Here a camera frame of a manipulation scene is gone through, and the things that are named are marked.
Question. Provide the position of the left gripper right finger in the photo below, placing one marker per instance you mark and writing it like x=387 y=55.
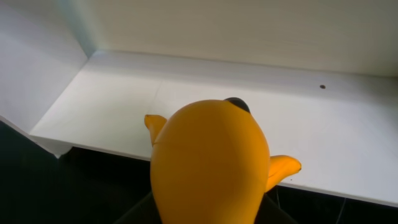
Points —
x=273 y=213

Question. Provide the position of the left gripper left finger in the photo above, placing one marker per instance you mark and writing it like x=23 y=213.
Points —
x=146 y=211

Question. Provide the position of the white shelf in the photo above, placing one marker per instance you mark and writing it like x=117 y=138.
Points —
x=280 y=46

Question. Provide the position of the yellow rubber duck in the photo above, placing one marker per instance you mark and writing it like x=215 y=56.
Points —
x=208 y=161

